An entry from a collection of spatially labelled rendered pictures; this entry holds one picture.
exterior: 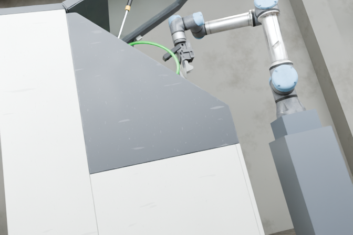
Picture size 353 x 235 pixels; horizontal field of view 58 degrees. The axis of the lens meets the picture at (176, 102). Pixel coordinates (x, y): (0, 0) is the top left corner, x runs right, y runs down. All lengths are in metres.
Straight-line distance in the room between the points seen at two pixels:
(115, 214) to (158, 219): 0.15
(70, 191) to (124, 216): 0.21
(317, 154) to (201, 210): 0.67
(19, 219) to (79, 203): 0.19
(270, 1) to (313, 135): 0.69
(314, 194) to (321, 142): 0.24
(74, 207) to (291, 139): 1.00
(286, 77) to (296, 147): 0.33
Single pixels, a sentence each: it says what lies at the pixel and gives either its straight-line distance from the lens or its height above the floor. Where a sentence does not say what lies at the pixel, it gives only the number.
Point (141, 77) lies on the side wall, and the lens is 1.27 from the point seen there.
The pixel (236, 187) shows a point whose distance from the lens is 1.26.
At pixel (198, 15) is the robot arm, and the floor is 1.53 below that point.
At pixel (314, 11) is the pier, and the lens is 4.28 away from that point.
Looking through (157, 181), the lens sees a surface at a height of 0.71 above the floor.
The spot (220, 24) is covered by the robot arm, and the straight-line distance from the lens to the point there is 1.87.
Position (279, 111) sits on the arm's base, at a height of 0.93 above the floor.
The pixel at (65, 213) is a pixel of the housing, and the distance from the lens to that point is 1.20.
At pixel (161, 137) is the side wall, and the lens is 1.21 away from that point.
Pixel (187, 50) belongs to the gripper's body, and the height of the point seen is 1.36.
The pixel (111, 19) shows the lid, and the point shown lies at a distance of 1.74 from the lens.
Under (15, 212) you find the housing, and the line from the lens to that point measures 1.23.
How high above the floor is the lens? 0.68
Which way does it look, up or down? 15 degrees up
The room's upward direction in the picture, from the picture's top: 13 degrees counter-clockwise
